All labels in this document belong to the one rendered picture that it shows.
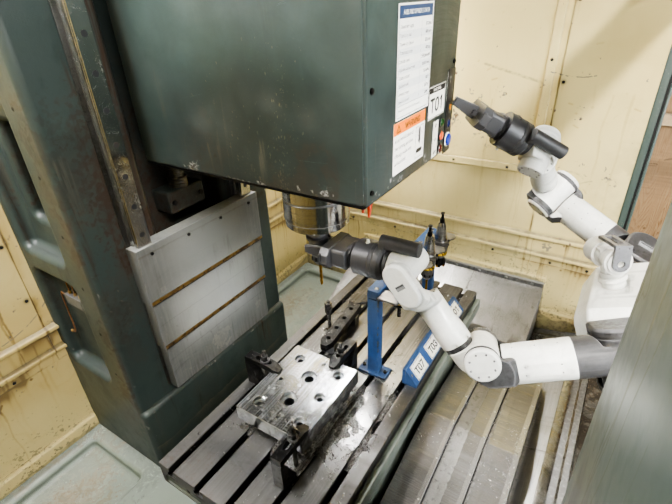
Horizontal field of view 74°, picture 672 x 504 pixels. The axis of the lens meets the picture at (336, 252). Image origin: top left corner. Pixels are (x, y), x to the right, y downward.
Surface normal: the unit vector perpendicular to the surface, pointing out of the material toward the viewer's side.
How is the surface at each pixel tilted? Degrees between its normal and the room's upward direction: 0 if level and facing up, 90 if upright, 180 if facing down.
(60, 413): 90
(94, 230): 90
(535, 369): 73
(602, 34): 90
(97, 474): 0
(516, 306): 24
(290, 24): 90
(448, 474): 7
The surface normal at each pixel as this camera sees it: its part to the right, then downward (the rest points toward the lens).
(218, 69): -0.54, 0.43
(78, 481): -0.04, -0.87
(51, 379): 0.84, 0.24
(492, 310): -0.25, -0.61
